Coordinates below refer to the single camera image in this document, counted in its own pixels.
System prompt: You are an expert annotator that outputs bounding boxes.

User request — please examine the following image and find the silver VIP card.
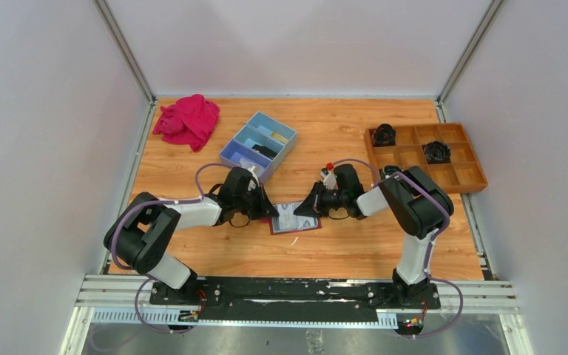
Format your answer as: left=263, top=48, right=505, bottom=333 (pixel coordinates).
left=293, top=213, right=321, bottom=231

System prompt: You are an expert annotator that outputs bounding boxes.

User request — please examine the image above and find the red leather card holder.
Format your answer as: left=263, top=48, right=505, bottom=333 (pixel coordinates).
left=262, top=201, right=321, bottom=235

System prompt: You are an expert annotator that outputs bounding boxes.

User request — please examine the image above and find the white diamond card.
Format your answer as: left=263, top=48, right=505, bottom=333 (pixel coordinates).
left=271, top=203, right=296, bottom=234

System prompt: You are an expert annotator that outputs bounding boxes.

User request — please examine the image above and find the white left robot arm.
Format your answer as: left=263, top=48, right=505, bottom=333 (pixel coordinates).
left=104, top=167, right=279, bottom=290

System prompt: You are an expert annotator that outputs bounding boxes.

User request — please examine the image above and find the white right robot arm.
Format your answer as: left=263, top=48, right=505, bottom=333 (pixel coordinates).
left=294, top=163, right=454, bottom=294

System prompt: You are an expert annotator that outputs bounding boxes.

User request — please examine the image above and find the gold card in box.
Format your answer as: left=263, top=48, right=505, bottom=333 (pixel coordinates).
left=271, top=132, right=288, bottom=145

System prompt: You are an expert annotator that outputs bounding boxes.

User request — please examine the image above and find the black item in box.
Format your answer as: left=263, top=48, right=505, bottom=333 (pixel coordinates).
left=252, top=144, right=277, bottom=160

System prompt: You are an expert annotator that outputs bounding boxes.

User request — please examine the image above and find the blue compartment organizer box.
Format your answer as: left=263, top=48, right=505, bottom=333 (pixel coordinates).
left=219, top=111, right=297, bottom=183

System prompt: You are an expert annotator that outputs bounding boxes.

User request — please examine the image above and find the crumpled pink cloth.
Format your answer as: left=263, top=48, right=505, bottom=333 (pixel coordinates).
left=152, top=94, right=220, bottom=152

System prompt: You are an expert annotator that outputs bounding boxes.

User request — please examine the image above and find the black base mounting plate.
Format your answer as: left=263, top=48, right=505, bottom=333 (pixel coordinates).
left=149, top=277, right=441, bottom=322

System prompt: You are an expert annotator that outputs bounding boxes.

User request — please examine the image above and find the wooden compartment tray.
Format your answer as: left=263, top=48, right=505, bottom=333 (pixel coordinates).
left=364, top=123, right=488, bottom=194

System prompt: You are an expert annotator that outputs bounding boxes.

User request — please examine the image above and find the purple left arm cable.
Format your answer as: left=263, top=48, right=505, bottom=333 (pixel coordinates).
left=109, top=163, right=238, bottom=335

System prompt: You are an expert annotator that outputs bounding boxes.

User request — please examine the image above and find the aluminium frame rail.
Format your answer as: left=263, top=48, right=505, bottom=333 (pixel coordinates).
left=76, top=275, right=519, bottom=329

